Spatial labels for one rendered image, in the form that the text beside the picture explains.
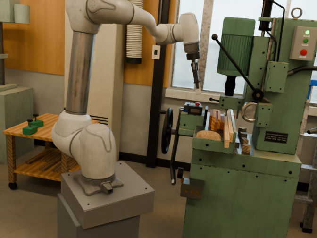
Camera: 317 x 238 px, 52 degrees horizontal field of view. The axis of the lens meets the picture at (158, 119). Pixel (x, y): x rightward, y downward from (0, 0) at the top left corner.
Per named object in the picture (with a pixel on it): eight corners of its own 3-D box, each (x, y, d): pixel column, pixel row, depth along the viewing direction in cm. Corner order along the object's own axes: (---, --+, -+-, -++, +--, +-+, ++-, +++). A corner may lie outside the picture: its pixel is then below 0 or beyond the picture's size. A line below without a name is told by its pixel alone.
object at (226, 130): (222, 119, 205) (223, 113, 204) (226, 119, 205) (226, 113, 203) (224, 147, 152) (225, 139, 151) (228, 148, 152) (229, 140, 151)
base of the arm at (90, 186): (90, 201, 135) (90, 189, 133) (72, 177, 153) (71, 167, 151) (129, 190, 145) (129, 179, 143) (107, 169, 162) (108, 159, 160)
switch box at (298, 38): (288, 58, 168) (294, 26, 164) (309, 60, 166) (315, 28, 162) (291, 59, 162) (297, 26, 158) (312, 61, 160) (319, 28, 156)
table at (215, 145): (184, 117, 224) (185, 109, 222) (229, 123, 219) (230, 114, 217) (173, 146, 166) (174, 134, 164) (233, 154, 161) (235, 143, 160)
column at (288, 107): (251, 138, 204) (271, 19, 185) (287, 142, 201) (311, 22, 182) (254, 149, 183) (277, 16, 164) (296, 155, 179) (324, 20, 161)
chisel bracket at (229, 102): (218, 107, 195) (220, 94, 193) (241, 110, 193) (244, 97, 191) (218, 110, 188) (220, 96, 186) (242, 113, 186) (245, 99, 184)
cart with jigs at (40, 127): (46, 162, 335) (46, 101, 318) (98, 171, 324) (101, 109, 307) (4, 191, 273) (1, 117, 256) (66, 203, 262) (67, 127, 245)
